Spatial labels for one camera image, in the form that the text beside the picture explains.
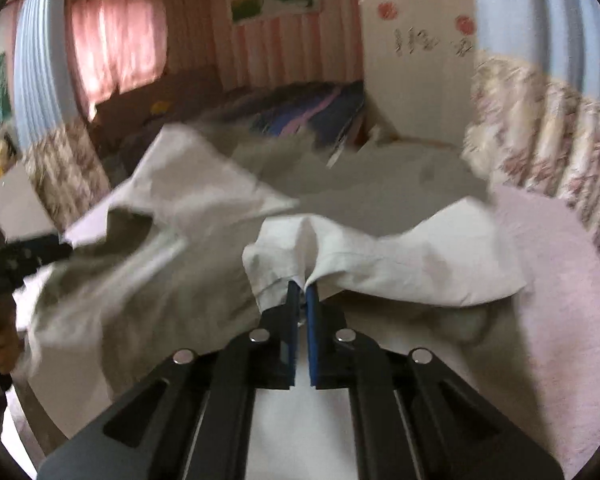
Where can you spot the striped blue pink blanket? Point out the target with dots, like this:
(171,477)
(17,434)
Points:
(300,110)

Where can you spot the bed with purple sheet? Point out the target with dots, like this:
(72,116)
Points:
(205,120)

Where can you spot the yellow toy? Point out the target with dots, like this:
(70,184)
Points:
(161,107)

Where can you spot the floral frilled curtain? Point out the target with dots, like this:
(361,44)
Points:
(65,170)
(545,125)

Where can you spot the pink window curtain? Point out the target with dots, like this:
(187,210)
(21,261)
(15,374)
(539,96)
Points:
(115,40)

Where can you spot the white box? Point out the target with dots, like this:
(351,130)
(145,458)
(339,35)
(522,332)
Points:
(17,205)

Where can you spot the white wardrobe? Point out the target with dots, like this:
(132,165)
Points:
(420,75)

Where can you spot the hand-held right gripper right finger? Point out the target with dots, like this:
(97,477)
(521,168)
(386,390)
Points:
(313,340)

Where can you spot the blue curtain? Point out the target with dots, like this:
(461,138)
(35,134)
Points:
(37,60)
(520,5)

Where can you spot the red flower sticker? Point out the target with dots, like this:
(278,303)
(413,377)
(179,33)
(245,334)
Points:
(464,24)
(387,10)

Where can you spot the person's left hand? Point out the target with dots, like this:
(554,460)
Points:
(0,340)

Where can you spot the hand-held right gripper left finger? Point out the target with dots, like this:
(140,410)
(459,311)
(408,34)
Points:
(292,340)

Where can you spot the brown headboard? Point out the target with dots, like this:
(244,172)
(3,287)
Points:
(140,105)

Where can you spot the pink floral bedsheet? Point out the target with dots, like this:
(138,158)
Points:
(555,335)

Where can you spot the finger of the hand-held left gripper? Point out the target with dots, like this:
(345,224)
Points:
(40,252)

